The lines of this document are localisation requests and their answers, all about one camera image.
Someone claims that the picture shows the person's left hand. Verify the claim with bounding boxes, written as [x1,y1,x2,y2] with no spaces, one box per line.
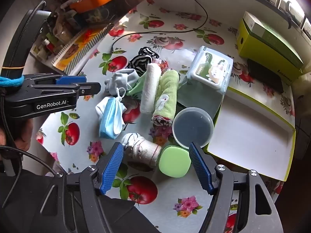
[13,119,37,152]

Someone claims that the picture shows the green round case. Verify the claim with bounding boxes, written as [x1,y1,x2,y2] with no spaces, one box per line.
[158,145,191,177]

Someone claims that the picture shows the person's dark clothing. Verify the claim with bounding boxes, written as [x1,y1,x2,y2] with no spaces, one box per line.
[0,169,162,233]

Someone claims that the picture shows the black white striped sock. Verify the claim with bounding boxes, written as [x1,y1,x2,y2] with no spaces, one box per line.
[126,54,154,76]
[138,47,158,59]

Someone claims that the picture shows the black box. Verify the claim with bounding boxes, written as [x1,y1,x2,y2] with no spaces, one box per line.
[246,59,285,93]

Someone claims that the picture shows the yellow-green cardboard box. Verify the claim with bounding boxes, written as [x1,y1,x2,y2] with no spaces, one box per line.
[236,17,304,82]

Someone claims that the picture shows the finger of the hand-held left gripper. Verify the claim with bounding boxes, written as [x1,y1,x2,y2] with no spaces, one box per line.
[27,82,101,100]
[24,74,87,85]

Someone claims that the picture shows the yellow-green box tray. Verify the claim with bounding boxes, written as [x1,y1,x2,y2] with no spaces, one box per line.
[206,86,297,181]

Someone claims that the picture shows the floral tablecloth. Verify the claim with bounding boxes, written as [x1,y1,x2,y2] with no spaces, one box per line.
[36,0,298,233]

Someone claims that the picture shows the clear plastic container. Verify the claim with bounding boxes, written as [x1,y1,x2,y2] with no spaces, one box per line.
[172,107,214,150]

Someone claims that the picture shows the white towel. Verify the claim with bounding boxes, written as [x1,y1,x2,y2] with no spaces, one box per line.
[140,63,162,114]

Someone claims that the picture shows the thin black cable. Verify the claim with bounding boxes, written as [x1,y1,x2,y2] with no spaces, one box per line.
[110,0,209,53]

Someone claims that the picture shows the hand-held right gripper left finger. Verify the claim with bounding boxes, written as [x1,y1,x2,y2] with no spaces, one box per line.
[24,142,124,233]

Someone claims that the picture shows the shelf clutter pile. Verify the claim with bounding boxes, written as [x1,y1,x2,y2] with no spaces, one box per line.
[31,7,83,65]

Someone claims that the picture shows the green white carton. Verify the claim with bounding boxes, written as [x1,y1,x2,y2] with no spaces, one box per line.
[242,11,305,68]

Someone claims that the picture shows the white cloth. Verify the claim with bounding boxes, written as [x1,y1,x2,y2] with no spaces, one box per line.
[95,97,128,131]

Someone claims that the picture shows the grey pouch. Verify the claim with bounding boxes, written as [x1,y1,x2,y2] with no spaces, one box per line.
[177,76,225,124]

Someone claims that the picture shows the clear packet with red item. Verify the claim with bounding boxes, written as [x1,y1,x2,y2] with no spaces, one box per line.
[153,53,169,71]

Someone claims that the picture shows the green cloth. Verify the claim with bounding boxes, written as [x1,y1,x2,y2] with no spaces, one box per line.
[126,74,147,97]

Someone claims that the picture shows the green towel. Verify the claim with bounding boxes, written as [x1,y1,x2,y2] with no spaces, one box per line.
[151,70,180,128]

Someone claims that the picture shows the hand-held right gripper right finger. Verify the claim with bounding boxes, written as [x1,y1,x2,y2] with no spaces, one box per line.
[189,142,285,233]

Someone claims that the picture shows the blue face mask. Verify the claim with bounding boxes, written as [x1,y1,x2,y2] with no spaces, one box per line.
[99,87,127,140]

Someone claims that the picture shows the white red patterned sock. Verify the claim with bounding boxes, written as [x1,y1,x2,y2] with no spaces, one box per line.
[121,133,163,167]

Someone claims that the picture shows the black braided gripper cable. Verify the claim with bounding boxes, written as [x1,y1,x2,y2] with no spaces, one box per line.
[0,1,60,214]

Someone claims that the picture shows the grey sock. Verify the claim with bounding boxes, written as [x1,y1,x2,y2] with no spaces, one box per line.
[104,68,140,95]

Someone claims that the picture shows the wet wipes pack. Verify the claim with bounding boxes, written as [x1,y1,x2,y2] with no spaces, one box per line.
[187,46,234,94]

